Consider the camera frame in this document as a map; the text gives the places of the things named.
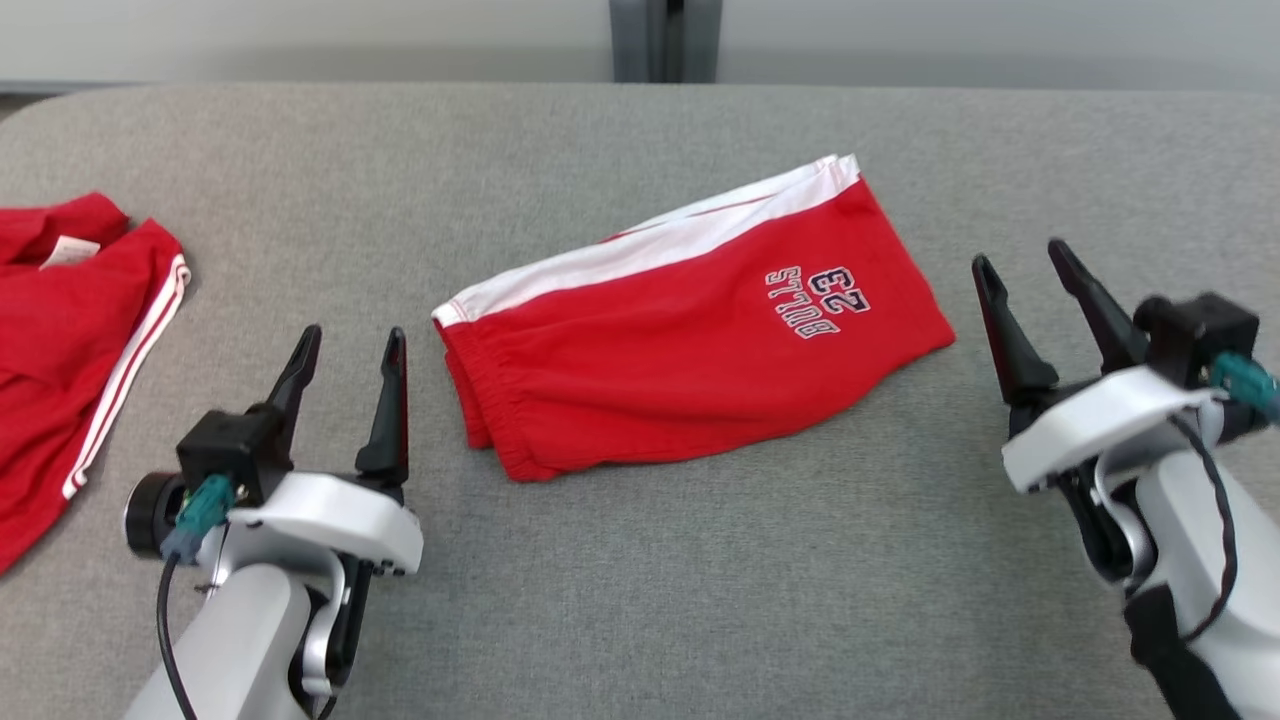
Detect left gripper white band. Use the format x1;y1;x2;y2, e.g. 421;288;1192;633
228;324;424;578

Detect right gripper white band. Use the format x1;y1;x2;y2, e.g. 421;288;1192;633
972;238;1231;496

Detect red Bulls jersey white trim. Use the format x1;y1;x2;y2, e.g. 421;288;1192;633
0;192;192;577

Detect red shorts white side stripe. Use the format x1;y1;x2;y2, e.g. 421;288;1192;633
432;153;957;484

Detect right arm cable teal plug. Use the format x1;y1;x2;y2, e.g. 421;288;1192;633
1170;352;1280;643

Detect grey metal post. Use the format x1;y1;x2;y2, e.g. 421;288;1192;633
609;0;723;84

